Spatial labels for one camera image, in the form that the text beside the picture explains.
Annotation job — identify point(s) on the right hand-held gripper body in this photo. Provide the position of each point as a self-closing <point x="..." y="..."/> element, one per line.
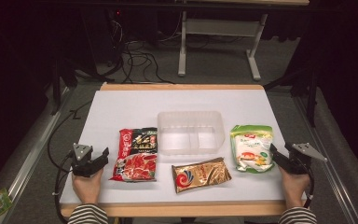
<point x="300" y="158"/>

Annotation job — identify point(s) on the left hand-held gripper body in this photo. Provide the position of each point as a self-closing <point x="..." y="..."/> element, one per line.
<point x="81" y="168"/>

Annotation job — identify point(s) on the green and white food packet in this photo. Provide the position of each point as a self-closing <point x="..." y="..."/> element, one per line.
<point x="252" y="149"/>

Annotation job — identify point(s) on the red and black food packet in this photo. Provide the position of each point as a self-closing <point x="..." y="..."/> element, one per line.
<point x="136" y="155"/>

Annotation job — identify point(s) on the gold seasoning packet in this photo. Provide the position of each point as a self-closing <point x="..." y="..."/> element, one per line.
<point x="199" y="175"/>

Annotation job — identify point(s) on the clear plastic container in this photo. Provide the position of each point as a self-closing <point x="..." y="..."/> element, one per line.
<point x="190" y="133"/>

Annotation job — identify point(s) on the person's left hand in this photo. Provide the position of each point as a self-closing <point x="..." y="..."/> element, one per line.
<point x="87" y="188"/>

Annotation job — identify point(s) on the person's right hand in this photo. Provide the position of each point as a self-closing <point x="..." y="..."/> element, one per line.
<point x="293" y="188"/>

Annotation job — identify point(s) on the white table sheet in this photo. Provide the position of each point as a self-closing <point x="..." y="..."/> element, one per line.
<point x="130" y="105"/>

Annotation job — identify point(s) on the black stand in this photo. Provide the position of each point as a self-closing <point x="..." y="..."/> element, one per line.
<point x="57" y="84"/>
<point x="310" y="93"/>

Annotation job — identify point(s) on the wooden table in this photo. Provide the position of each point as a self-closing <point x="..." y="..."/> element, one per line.
<point x="183" y="209"/>

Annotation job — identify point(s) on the metal floor rail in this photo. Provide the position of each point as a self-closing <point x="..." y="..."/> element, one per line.
<point x="24" y="168"/>
<point x="329" y="168"/>

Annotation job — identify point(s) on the white metal desk frame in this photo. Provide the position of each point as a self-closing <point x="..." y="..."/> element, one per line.
<point x="220" y="28"/>

